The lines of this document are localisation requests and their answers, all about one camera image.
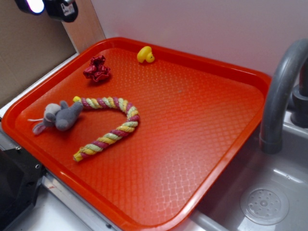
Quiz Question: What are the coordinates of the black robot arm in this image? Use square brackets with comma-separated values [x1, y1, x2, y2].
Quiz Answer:
[15, 0, 78, 23]

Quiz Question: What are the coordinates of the crumpled red paper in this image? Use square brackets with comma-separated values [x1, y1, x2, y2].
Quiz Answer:
[83, 55, 111, 83]

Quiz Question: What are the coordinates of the red plastic tray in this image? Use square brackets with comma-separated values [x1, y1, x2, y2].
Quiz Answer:
[2, 38, 271, 231]

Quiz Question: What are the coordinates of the yellow rubber duck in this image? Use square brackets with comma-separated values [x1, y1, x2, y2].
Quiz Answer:
[137, 46, 155, 63]

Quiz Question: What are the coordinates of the grey plush mouse toy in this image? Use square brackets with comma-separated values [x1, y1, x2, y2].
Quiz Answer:
[29, 101, 83, 135]

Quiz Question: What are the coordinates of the grey plastic faucet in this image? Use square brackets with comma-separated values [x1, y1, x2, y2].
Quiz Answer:
[259, 38, 308, 154]

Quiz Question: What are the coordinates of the grey plastic sink basin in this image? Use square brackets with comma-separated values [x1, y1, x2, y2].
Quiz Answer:
[190, 115, 308, 231]

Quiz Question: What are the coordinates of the brown cardboard panel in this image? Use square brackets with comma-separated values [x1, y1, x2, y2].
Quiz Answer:
[0, 0, 105, 107]

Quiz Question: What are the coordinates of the multicolour twisted rope toy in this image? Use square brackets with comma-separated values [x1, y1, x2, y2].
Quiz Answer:
[72, 96, 141, 163]

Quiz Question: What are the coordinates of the black bracket at left edge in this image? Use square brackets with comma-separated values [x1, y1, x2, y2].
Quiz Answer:
[0, 149, 45, 231]

